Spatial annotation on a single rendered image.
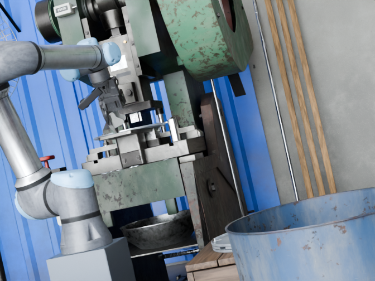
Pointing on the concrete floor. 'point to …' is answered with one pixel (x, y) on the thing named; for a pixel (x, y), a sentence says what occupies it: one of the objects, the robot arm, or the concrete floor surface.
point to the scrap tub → (308, 240)
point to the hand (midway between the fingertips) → (114, 130)
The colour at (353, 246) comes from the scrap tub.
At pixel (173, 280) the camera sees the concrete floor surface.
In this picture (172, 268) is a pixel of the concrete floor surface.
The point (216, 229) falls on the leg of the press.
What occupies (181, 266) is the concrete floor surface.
